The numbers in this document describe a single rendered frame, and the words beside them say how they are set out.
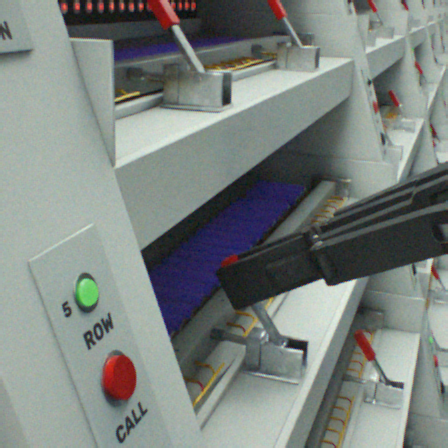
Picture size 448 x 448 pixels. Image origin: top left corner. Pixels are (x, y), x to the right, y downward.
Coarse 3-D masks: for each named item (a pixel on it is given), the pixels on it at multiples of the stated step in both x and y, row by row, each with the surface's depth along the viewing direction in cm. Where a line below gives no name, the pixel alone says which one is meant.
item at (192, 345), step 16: (320, 192) 79; (304, 208) 73; (320, 208) 77; (288, 224) 68; (304, 224) 70; (272, 240) 63; (208, 304) 50; (224, 304) 50; (192, 320) 47; (208, 320) 47; (224, 320) 49; (256, 320) 51; (176, 336) 45; (192, 336) 45; (208, 336) 46; (176, 352) 43; (192, 352) 43; (208, 352) 46; (192, 368) 44; (208, 368) 44; (208, 384) 42
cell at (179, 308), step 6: (162, 300) 51; (168, 300) 51; (162, 306) 50; (168, 306) 50; (174, 306) 50; (180, 306) 50; (186, 306) 50; (192, 306) 50; (168, 312) 50; (174, 312) 50; (180, 312) 50; (186, 312) 50; (192, 312) 50
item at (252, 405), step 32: (288, 160) 87; (320, 160) 86; (352, 160) 84; (352, 192) 86; (320, 288) 59; (352, 288) 59; (288, 320) 53; (320, 320) 53; (224, 352) 48; (320, 352) 48; (192, 384) 44; (256, 384) 44; (288, 384) 44; (320, 384) 48; (224, 416) 40; (256, 416) 40; (288, 416) 41
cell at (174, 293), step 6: (156, 288) 53; (162, 288) 53; (168, 288) 53; (156, 294) 53; (162, 294) 52; (168, 294) 52; (174, 294) 52; (180, 294) 52; (186, 294) 52; (192, 294) 52; (198, 294) 52; (204, 294) 52; (174, 300) 52; (180, 300) 52; (186, 300) 52; (192, 300) 52; (198, 300) 52; (204, 300) 52; (198, 306) 51
